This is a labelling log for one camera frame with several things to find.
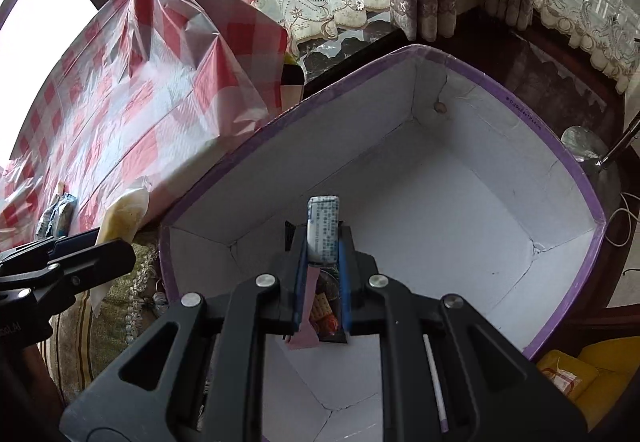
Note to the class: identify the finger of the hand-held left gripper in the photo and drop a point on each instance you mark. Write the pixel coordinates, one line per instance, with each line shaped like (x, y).
(60, 244)
(90, 267)

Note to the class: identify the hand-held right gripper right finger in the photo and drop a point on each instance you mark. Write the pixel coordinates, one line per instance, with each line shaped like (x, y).
(344, 282)

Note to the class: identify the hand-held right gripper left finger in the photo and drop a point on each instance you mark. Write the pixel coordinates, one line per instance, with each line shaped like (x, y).
(300, 282)

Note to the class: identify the white blue cracker packet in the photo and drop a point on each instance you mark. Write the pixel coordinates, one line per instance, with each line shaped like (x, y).
(322, 232)

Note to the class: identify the pale yellow snack packet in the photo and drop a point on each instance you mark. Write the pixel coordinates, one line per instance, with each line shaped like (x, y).
(122, 217)

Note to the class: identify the purple-edged white cardboard box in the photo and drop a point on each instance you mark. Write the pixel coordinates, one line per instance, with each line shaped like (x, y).
(450, 202)

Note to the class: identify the striped velvet sofa cushion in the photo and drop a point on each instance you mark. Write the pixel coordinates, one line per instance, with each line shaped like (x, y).
(100, 347)

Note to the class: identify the red checked plastic tablecloth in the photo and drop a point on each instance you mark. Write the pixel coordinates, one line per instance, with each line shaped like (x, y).
(150, 96)

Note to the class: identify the yellow black object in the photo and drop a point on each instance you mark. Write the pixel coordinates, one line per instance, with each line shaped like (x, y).
(294, 79)

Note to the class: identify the yellow red-print packet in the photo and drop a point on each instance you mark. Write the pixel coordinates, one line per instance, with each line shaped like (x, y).
(556, 364)

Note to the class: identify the yellow plastic bag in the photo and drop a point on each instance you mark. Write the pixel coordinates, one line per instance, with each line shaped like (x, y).
(612, 362)

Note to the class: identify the metal floor stand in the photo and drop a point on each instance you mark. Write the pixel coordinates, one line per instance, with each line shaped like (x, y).
(615, 149)

